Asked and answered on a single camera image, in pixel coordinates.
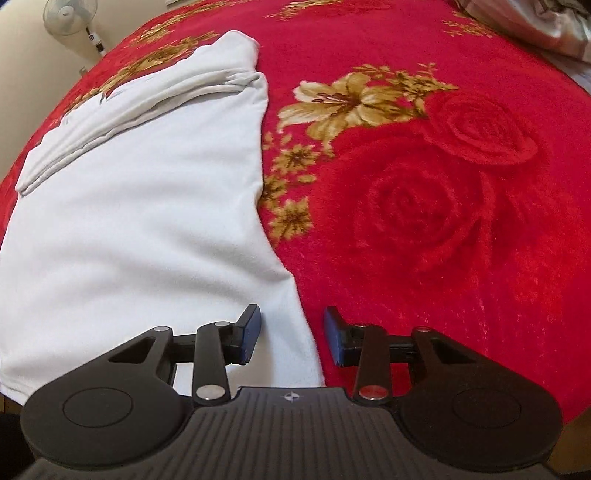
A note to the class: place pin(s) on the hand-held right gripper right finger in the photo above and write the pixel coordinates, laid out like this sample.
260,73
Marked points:
331,338

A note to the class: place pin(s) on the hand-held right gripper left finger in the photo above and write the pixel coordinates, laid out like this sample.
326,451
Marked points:
251,333

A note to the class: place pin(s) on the white t-shirt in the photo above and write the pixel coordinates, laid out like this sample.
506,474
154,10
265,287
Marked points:
138,207

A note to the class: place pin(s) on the red floral blanket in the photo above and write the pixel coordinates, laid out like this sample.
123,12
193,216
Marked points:
438,207

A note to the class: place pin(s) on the white standing fan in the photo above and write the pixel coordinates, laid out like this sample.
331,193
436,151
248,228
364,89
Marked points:
62,16

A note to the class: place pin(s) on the plaid duvet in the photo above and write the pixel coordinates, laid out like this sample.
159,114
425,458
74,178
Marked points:
545,23

